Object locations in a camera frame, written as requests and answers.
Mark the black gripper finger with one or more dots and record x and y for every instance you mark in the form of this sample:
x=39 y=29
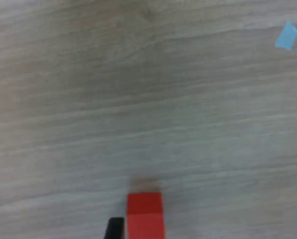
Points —
x=116 y=229

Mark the red cube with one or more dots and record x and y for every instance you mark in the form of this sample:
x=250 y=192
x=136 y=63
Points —
x=145 y=216

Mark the small blue tape mark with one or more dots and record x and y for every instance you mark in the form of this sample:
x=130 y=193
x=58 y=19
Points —
x=286 y=36

